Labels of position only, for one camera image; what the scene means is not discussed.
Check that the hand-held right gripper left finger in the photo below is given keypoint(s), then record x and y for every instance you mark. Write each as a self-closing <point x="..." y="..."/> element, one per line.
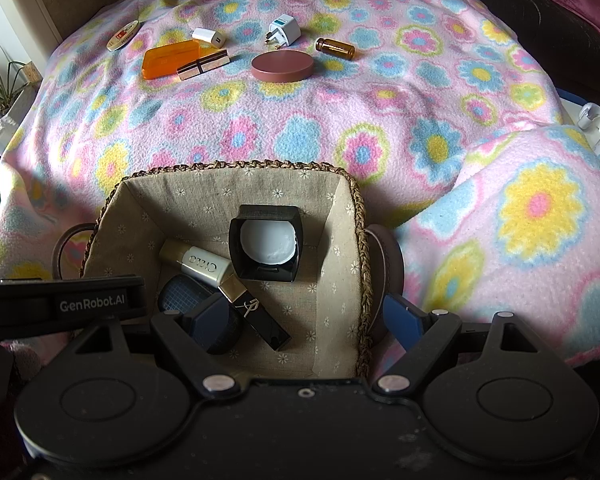
<point x="207" y="322"/>

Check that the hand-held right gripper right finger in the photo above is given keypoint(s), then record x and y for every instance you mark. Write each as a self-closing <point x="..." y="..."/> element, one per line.
<point x="402" y="317"/>

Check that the black oval case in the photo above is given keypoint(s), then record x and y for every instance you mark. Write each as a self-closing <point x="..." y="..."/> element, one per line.
<point x="179" y="294"/>

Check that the gold and black lipstick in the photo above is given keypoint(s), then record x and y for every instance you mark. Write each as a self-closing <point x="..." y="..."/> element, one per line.
<point x="255" y="312"/>

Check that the cream tube with gold cap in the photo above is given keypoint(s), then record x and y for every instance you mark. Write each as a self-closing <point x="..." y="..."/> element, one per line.
<point x="195" y="262"/>

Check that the woven fabric-lined basket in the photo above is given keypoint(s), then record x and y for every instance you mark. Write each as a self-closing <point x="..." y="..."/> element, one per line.
<point x="325" y="280"/>

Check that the black square compact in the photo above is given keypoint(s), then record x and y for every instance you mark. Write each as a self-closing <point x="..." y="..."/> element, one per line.
<point x="267" y="242"/>

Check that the orange translucent soap box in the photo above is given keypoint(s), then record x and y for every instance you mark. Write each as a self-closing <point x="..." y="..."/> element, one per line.
<point x="170" y="60"/>

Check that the brown round compact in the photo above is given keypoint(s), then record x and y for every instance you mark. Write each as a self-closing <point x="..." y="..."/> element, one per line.
<point x="283" y="66"/>

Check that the amber glass bottle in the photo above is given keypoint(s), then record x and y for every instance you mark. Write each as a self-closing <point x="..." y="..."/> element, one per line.
<point x="336" y="49"/>

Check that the white USB charger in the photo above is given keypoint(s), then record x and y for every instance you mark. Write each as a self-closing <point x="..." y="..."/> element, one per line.
<point x="210" y="37"/>

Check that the white travel adapter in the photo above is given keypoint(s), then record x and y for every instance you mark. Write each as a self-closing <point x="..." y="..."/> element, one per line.
<point x="284" y="26"/>

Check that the white planter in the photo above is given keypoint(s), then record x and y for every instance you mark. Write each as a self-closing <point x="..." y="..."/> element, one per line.
<point x="7" y="125"/>

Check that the floral fleece blanket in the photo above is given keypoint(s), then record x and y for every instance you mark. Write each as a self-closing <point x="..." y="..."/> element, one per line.
<point x="380" y="125"/>

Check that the green potted plant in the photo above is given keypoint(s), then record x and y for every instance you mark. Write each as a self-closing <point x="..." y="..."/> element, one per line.
<point x="0" y="80"/>

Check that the small wooden block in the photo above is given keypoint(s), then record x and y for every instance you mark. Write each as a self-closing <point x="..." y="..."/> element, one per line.
<point x="31" y="71"/>

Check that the white plastic clip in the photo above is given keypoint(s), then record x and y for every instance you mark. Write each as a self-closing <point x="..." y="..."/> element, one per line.
<point x="592" y="117"/>

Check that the round printed badge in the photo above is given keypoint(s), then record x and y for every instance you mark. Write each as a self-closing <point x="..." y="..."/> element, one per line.
<point x="122" y="36"/>

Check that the black leather sofa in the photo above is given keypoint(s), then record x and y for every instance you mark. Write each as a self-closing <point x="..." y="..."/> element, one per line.
<point x="545" y="45"/>

